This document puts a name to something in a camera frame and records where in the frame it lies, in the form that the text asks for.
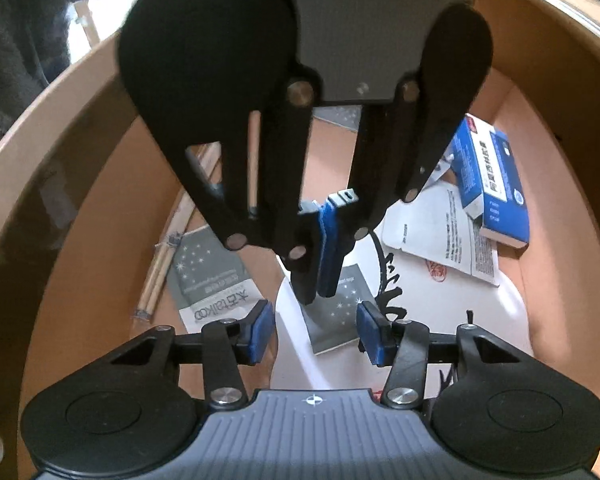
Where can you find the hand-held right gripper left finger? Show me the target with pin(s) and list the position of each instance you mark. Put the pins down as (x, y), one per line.
(261, 332)

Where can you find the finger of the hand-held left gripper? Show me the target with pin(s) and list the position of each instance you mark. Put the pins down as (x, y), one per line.
(330, 240)
(285, 185)

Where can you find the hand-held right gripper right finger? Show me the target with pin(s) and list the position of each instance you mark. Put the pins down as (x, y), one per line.
(371, 332)

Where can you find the grey starry booklet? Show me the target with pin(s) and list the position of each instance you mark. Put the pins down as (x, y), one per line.
(340, 116)
(330, 322)
(205, 270)

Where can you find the white printed leaflet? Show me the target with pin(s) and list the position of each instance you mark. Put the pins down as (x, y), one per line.
(440, 230)

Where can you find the wooden stick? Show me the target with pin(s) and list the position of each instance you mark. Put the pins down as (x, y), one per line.
(158, 280)
(146, 287)

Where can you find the blue and white box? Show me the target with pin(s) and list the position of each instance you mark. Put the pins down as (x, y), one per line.
(490, 180)

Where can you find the dark grey fleece blanket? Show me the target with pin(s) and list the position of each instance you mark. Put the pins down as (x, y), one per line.
(20, 35)

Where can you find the wooden frame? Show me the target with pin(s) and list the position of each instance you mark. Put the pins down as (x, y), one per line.
(87, 25)

